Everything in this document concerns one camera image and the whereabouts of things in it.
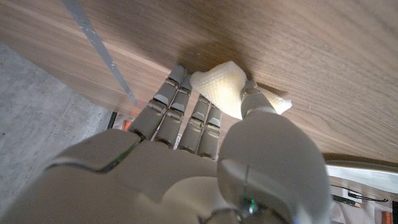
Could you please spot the black backdrop stand pole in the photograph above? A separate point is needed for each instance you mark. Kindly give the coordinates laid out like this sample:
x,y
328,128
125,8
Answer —
x,y
112,120

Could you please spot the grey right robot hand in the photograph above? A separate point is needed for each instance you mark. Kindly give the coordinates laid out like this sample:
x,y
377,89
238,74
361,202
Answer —
x,y
155,174

